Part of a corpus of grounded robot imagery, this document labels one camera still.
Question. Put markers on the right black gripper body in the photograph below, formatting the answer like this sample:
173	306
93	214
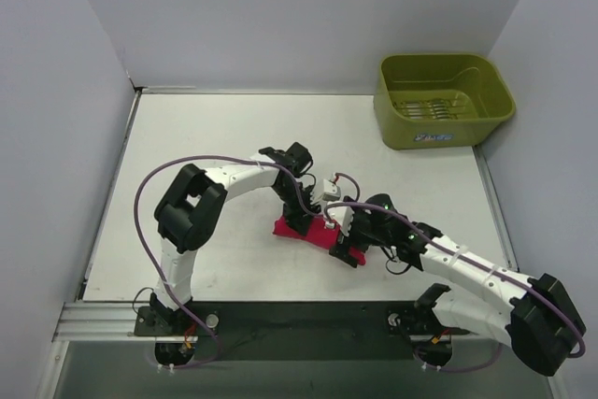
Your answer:
348	247

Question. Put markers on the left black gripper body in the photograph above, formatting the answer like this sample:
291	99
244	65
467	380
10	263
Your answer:
299	214

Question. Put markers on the pink t shirt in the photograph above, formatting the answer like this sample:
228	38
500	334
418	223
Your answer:
320	236

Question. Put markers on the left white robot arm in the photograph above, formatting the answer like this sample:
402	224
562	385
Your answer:
187	217

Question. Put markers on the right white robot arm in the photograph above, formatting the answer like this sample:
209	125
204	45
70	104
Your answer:
535	317

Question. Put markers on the olive green plastic basin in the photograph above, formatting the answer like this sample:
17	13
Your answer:
439	100

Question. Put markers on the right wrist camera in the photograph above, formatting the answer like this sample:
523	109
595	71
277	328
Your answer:
338	216

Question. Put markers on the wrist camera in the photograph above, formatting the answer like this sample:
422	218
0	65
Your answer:
338	216
324	191

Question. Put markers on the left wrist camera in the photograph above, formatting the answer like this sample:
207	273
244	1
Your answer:
324	191

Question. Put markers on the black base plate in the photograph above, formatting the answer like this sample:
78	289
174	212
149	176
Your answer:
291	331

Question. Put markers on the aluminium front rail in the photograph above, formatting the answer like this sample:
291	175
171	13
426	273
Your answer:
85	321

